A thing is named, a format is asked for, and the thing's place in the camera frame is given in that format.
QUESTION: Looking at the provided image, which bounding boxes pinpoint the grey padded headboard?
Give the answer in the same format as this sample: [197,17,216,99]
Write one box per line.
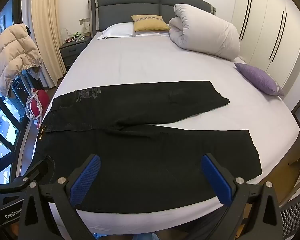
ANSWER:
[89,0,217,37]

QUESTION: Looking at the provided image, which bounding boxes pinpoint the dark grey nightstand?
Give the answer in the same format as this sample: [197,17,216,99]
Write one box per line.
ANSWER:
[59,36,92,68]

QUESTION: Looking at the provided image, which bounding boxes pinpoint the white pillow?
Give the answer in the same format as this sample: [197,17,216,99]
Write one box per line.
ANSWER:
[97,22,171,40]

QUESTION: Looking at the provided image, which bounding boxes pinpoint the bed with white sheet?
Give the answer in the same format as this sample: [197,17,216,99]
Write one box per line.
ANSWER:
[14,29,300,240]

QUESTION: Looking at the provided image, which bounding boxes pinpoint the beige puffer jacket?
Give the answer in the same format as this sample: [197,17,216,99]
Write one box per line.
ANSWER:
[0,23,43,97]

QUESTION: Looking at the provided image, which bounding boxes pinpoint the grey pillow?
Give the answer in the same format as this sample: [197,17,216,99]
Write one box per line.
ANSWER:
[169,4,240,60]

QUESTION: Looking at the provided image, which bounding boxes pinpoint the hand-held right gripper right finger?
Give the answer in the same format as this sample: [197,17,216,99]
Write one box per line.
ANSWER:
[201,153,283,240]

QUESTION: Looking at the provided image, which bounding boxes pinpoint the purple cushion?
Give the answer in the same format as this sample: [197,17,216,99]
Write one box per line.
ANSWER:
[234,63,285,96]

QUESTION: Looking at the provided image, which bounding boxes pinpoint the black mesh chair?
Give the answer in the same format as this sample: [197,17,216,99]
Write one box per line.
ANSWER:
[279,177,300,240]

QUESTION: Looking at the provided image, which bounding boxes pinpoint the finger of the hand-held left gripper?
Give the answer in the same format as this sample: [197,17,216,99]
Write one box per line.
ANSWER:
[0,156,56,193]

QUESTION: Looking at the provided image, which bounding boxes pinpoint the black pants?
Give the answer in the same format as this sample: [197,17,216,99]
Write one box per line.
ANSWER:
[31,80,262,213]

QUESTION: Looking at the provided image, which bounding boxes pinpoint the yellow cushion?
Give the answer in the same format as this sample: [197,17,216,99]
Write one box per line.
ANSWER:
[131,15,170,32]

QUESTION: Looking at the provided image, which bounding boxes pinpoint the white wire basket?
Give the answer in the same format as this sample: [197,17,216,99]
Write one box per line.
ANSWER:
[61,28,86,43]

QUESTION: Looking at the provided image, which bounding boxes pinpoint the white wardrobe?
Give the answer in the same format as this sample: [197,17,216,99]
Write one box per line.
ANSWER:
[231,0,300,112]

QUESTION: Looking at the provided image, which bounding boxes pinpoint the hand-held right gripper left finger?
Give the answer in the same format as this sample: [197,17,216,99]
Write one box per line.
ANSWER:
[19,154,102,240]

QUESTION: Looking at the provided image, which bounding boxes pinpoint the cream curtain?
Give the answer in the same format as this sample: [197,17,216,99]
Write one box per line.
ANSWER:
[30,0,67,88]

